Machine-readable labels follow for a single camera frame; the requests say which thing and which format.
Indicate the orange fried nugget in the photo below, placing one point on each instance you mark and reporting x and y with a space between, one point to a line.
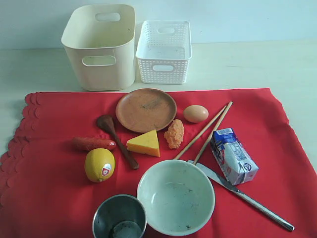
174 134

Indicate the yellow cheese wedge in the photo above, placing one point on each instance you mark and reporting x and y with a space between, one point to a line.
146 143

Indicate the brown egg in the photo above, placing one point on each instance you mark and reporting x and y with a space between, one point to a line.
195 113

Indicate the blue white milk carton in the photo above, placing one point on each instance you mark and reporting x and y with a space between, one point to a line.
232 158

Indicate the brown round plate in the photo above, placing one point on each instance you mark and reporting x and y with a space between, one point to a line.
146 109

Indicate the left wooden chopstick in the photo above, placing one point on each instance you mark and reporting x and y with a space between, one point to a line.
199 134

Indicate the dark wooden spoon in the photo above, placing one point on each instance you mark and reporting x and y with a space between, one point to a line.
105 122

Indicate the white perforated plastic basket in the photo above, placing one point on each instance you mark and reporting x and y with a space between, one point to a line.
164 51

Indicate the yellow lemon with sticker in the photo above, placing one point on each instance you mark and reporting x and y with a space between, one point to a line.
99 165

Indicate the pale green bowl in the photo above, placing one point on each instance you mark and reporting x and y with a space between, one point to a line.
177 196

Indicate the red sausage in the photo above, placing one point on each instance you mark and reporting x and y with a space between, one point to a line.
90 143

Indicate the silver table knife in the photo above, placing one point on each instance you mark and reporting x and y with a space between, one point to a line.
223 182

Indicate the red scalloped cloth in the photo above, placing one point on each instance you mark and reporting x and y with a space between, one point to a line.
44 192

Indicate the cream plastic bin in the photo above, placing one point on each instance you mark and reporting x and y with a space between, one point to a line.
99 40

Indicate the stainless steel cup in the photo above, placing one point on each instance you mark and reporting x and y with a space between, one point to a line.
120 216

